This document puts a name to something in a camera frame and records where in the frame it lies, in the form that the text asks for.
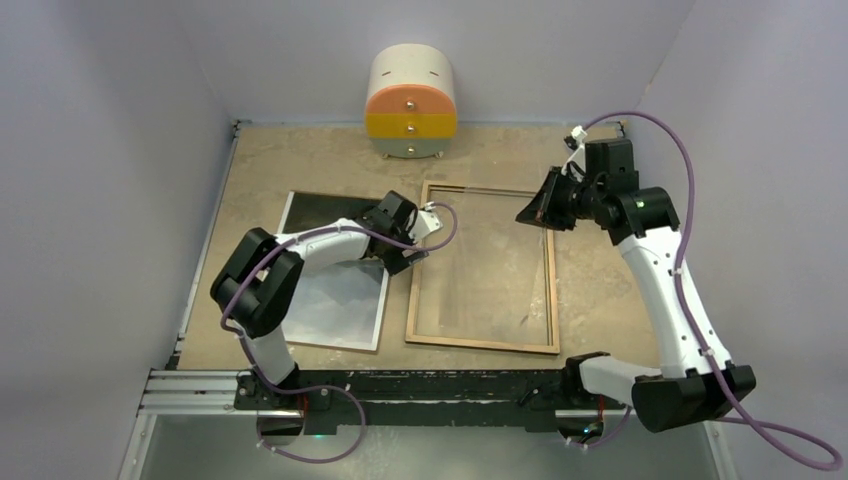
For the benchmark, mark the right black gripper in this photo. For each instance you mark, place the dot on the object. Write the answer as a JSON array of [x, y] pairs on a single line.
[[544, 211]]

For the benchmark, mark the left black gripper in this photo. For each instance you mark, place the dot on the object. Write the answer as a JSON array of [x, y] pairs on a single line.
[[394, 261]]

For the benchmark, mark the glossy photo print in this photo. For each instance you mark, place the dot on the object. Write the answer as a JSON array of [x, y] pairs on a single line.
[[340, 306]]

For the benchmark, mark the black wooden picture frame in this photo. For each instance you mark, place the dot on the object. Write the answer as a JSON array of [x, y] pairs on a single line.
[[493, 286]]

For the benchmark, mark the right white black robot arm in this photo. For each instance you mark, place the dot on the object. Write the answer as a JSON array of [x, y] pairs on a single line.
[[697, 379]]

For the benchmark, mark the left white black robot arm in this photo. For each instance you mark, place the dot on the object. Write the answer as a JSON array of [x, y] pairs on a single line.
[[257, 284]]

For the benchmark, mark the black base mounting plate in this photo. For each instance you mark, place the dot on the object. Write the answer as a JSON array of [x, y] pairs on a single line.
[[534, 400]]

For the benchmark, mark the round three-drawer mini cabinet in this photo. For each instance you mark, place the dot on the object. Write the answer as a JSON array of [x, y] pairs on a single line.
[[411, 110]]

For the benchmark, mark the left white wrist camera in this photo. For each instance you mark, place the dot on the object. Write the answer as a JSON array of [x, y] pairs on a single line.
[[425, 223]]

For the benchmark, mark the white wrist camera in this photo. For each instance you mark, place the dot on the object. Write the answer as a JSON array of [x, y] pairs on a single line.
[[425, 223], [575, 139]]

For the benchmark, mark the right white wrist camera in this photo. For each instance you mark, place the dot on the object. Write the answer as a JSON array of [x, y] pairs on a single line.
[[575, 139]]

